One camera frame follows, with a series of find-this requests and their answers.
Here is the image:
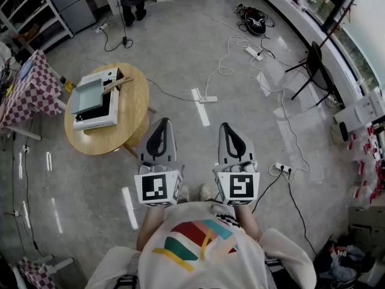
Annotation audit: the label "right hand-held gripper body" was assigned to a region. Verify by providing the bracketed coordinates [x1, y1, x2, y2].
[213, 160, 261, 207]

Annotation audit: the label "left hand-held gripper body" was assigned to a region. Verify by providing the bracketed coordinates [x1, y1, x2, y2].
[134, 160, 185, 208]

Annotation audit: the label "grey square frying pan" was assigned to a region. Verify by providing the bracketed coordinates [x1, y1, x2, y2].
[69, 76, 134, 116]

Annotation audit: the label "white induction cooker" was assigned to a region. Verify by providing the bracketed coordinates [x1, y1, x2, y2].
[73, 67, 126, 131]

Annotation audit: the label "person's right forearm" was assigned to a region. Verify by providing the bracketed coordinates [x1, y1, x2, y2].
[234, 205, 263, 242]

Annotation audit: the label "person's left forearm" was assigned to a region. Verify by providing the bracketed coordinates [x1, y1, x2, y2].
[136, 205, 165, 251]

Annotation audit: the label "person's left shoe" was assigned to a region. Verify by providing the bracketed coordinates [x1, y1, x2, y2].
[177, 184, 191, 204]

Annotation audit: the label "person's shoe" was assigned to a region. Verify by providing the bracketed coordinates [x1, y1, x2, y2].
[199, 183, 213, 203]
[177, 184, 191, 204]

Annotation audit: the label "person's right shoe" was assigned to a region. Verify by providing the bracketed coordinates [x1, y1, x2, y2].
[199, 183, 213, 203]

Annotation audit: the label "round wooden table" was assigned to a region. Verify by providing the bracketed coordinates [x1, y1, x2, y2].
[64, 62, 157, 159]

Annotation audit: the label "person's white printed shirt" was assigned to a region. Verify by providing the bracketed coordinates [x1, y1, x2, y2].
[85, 200, 317, 289]

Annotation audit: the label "yellow oil bottle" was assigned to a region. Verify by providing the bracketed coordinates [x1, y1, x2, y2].
[60, 76, 76, 95]

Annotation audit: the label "small black speaker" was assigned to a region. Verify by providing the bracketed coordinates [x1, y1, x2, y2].
[339, 121, 350, 143]

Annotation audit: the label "black metal chair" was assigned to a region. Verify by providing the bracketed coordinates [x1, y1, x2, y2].
[285, 40, 345, 107]

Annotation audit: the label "pile of red white packets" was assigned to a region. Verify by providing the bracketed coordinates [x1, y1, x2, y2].
[345, 125, 385, 206]

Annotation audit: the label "white cardboard box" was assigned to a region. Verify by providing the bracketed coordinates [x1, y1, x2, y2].
[333, 88, 385, 132]

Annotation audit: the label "checkered cloth covered table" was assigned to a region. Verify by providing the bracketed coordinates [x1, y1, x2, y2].
[16, 254, 75, 289]
[0, 49, 64, 129]

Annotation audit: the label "grey cardboard boxes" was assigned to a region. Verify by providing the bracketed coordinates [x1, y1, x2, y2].
[348, 205, 385, 254]

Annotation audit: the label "blue plate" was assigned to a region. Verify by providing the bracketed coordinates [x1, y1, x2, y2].
[18, 59, 33, 79]

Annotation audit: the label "dark red coat rack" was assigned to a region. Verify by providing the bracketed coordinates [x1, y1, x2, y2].
[297, 0, 366, 64]

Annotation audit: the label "grey refrigerator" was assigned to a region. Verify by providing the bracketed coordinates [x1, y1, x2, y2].
[43, 0, 97, 35]

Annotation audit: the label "white shelf rack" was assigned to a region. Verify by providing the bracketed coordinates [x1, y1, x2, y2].
[0, 0, 75, 54]

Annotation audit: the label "white floor cable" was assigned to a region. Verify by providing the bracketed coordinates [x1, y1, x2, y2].
[204, 33, 262, 99]
[249, 55, 311, 177]

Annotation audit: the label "black floor cable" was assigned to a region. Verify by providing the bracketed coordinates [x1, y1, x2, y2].
[251, 169, 318, 257]

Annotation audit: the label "black striped shoulder strap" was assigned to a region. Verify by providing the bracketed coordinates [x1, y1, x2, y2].
[114, 251, 140, 289]
[264, 257, 286, 289]

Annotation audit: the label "black adapter cable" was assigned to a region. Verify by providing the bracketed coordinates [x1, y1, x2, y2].
[99, 0, 135, 53]

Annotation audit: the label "black device with cables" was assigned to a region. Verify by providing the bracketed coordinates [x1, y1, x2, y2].
[234, 3, 276, 37]

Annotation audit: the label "window with black frame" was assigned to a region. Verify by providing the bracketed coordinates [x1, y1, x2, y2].
[293, 0, 385, 93]

